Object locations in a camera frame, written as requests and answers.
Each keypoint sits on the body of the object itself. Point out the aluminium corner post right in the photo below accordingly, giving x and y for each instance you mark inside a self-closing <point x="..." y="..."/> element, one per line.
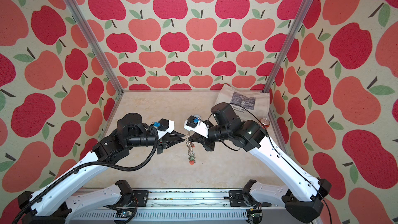
<point x="296" y="24"/>

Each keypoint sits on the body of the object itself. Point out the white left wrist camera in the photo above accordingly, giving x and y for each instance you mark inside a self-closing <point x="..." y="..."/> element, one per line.
<point x="164" y="128"/>

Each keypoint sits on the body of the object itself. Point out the beige canvas tote bag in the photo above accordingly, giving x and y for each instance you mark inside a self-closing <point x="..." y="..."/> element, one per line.
<point x="256" y="102"/>

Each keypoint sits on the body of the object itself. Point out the metal car-shaped key holder plate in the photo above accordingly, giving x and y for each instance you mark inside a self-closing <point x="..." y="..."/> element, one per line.
<point x="190" y="147"/>

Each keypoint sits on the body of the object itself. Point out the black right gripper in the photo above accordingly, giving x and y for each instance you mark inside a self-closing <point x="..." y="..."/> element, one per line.
<point x="197" y="137"/>

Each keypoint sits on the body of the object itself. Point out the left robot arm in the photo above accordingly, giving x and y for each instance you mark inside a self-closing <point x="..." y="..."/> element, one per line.
<point x="57" y="204"/>

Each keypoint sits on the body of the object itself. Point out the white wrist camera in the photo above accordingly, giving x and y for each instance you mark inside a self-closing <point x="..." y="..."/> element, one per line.
<point x="197" y="125"/>
<point x="164" y="128"/>

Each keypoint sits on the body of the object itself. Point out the aluminium corner post left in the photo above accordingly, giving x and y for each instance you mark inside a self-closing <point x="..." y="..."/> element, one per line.
<point x="94" y="45"/>

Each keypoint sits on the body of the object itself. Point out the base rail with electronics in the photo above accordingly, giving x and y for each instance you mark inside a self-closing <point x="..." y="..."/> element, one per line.
<point x="178" y="205"/>

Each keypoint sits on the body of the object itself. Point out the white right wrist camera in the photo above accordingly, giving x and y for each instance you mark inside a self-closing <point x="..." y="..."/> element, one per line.
<point x="197" y="125"/>

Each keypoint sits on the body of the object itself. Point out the red soda can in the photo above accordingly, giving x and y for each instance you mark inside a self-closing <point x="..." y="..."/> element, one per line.
<point x="265" y="122"/>

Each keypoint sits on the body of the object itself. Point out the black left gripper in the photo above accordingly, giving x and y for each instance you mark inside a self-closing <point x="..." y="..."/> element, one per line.
<point x="170" y="142"/>

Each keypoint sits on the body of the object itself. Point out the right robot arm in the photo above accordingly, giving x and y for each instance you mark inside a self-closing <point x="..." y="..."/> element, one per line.
<point x="302" y="195"/>

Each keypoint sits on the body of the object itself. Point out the aluminium corner post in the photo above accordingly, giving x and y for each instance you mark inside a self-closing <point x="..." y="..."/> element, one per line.
<point x="94" y="45"/>
<point x="296" y="24"/>

